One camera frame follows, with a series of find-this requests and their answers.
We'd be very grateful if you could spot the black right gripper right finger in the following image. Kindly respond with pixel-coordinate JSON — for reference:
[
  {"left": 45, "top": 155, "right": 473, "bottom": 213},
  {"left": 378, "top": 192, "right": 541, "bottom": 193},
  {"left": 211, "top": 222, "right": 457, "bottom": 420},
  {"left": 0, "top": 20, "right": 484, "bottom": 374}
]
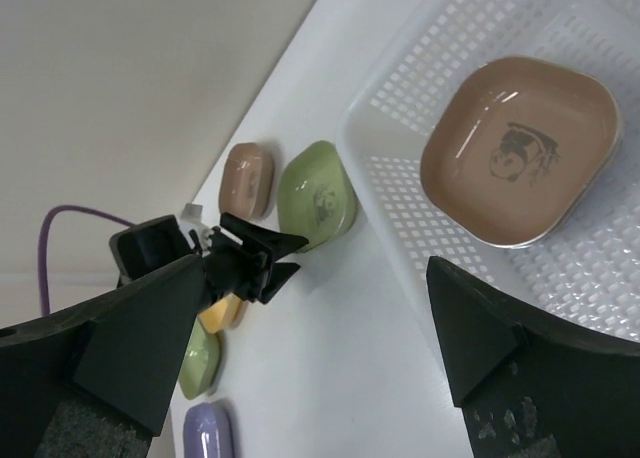
[{"left": 426, "top": 257, "right": 639, "bottom": 457}]

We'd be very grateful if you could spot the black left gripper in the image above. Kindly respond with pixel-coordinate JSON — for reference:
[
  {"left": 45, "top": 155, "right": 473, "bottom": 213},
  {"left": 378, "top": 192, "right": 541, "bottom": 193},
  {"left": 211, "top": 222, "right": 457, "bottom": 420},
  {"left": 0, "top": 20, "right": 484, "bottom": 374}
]
[{"left": 109, "top": 212, "right": 309, "bottom": 304}]

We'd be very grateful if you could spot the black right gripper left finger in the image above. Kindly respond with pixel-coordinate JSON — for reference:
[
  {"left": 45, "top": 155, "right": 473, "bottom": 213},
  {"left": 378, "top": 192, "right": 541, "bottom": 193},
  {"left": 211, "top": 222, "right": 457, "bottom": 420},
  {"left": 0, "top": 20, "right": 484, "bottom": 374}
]
[{"left": 1, "top": 256, "right": 205, "bottom": 457}]

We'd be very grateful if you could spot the green plate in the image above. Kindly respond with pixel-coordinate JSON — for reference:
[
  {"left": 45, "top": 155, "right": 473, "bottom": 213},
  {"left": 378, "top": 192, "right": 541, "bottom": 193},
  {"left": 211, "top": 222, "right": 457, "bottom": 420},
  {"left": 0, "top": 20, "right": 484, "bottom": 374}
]
[
  {"left": 178, "top": 320, "right": 221, "bottom": 400},
  {"left": 276, "top": 141, "right": 358, "bottom": 254}
]

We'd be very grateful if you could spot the purple plate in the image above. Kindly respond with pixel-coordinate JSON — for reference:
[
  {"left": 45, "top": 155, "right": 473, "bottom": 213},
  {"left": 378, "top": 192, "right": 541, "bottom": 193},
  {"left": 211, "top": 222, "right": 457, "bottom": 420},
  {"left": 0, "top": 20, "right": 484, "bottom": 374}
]
[{"left": 182, "top": 402, "right": 235, "bottom": 458}]

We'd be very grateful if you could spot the brown plate front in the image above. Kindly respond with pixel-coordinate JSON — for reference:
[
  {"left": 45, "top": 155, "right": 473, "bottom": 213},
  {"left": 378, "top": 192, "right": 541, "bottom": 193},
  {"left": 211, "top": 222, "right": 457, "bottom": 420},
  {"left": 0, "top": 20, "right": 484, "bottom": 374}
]
[{"left": 420, "top": 56, "right": 624, "bottom": 248}]

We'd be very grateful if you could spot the brown plate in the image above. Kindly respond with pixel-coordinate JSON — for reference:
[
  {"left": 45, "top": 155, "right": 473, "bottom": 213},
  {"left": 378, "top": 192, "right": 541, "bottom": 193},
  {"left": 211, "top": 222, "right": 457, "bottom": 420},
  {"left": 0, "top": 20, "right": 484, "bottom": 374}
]
[
  {"left": 218, "top": 142, "right": 274, "bottom": 220},
  {"left": 420, "top": 56, "right": 624, "bottom": 248}
]

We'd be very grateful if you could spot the clear plastic bin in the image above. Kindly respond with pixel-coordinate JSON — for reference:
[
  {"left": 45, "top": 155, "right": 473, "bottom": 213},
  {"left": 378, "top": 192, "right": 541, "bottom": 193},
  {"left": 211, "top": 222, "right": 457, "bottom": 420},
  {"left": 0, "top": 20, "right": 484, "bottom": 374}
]
[{"left": 337, "top": 0, "right": 639, "bottom": 342}]

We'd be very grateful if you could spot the brown plate back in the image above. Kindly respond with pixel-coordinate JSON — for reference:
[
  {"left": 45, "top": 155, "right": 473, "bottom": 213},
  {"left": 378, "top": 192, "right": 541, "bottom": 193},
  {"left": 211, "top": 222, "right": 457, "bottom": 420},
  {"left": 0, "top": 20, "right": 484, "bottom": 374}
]
[{"left": 218, "top": 142, "right": 274, "bottom": 220}]

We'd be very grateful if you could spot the yellow plate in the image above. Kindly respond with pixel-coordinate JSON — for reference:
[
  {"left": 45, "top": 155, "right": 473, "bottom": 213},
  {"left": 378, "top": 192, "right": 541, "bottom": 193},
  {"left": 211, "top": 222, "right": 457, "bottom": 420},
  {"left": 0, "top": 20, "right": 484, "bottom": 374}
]
[{"left": 198, "top": 294, "right": 246, "bottom": 334}]

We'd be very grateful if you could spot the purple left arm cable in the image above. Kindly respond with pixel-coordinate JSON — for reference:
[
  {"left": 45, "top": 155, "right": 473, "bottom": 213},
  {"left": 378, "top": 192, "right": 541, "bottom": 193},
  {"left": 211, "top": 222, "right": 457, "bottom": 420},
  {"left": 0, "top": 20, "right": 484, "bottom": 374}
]
[{"left": 38, "top": 205, "right": 139, "bottom": 317}]

